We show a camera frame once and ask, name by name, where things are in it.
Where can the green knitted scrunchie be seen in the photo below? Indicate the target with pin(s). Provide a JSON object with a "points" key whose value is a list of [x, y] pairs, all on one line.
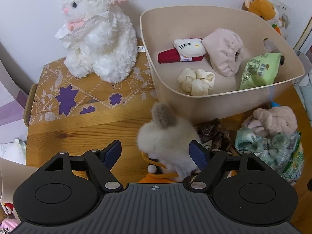
{"points": [[282, 153]]}

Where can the white plush bunny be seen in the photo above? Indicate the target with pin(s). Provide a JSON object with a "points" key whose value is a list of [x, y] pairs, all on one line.
{"points": [[99, 38]]}

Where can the cream sock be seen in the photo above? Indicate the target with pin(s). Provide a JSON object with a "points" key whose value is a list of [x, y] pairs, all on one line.
{"points": [[197, 82]]}

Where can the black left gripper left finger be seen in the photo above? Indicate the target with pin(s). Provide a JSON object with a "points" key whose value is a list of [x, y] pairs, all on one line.
{"points": [[67, 188]]}

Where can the purple striped box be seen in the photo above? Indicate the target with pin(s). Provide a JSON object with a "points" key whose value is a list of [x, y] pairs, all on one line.
{"points": [[12, 103]]}

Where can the floral patterned box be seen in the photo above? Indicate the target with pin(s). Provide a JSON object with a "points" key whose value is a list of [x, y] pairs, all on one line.
{"points": [[59, 95]]}

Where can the beige storage bin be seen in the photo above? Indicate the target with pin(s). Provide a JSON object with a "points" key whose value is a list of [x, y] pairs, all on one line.
{"points": [[162, 26]]}

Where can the pink fluffy scrunchie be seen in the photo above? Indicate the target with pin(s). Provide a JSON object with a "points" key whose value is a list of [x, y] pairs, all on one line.
{"points": [[276, 120]]}

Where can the white furry plush with orange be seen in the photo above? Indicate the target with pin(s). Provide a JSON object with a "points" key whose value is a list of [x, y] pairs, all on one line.
{"points": [[166, 138]]}

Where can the green snack bag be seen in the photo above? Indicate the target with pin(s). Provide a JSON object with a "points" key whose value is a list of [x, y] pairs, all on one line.
{"points": [[260, 71]]}

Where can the orange sock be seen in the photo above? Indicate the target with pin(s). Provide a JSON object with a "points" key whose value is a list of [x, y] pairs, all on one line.
{"points": [[150, 179]]}

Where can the white wall socket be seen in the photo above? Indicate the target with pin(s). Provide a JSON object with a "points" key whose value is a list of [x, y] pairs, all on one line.
{"points": [[281, 6]]}

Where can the red Hello Kitty plush clip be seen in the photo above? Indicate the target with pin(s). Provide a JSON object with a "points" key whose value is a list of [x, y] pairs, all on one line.
{"points": [[184, 50]]}

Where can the pink cloth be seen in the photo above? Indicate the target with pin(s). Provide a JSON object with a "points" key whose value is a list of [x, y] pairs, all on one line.
{"points": [[224, 48]]}

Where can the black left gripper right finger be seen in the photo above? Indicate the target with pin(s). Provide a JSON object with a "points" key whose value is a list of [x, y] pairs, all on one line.
{"points": [[243, 188]]}

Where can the orange hamster plush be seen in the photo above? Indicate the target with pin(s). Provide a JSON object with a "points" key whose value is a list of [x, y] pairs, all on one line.
{"points": [[267, 11]]}

